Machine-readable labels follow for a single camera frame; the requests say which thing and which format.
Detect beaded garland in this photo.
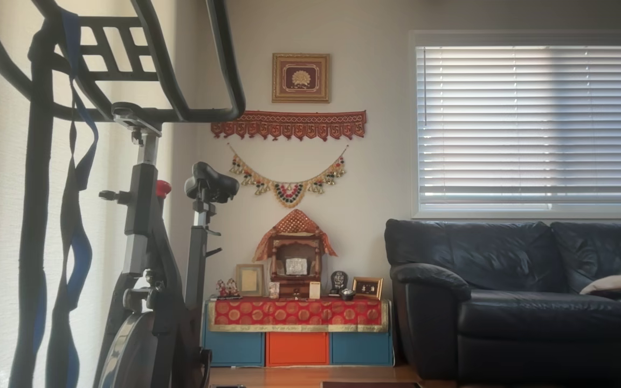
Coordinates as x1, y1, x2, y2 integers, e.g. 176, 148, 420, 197
227, 143, 350, 209

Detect wooden shrine with canopy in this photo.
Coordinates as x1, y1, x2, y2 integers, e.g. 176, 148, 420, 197
252, 209, 338, 300

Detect dark idol plaque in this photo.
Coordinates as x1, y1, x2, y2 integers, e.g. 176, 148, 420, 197
329, 271, 349, 297

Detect red gold patterned cloth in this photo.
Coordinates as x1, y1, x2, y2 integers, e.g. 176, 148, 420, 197
207, 298, 390, 332

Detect small figurines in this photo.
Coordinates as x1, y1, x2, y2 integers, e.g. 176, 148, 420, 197
215, 279, 242, 300

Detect blue and orange cabinet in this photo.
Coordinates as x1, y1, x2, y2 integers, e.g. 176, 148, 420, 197
202, 301, 395, 368

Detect black exercise bike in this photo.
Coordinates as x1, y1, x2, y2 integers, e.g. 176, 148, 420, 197
0, 0, 246, 388

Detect sheer white curtain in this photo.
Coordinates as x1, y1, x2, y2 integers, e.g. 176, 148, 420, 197
0, 0, 176, 388

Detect black leather sofa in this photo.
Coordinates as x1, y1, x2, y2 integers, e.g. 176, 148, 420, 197
384, 218, 621, 386

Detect white window blind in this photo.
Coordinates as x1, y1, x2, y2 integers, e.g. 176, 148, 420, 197
412, 31, 621, 219

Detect red embroidered wall hanging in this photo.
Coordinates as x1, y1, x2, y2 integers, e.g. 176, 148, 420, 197
211, 110, 368, 142

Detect pale picture frame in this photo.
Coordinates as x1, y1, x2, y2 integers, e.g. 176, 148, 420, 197
235, 263, 265, 297

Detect small gold picture frame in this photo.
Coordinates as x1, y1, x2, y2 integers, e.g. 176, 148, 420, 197
352, 276, 384, 301

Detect gold framed wall picture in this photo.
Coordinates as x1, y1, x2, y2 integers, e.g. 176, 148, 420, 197
272, 52, 332, 104

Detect blue black strap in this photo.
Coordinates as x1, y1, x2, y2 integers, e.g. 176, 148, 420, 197
46, 8, 100, 388
9, 22, 55, 388

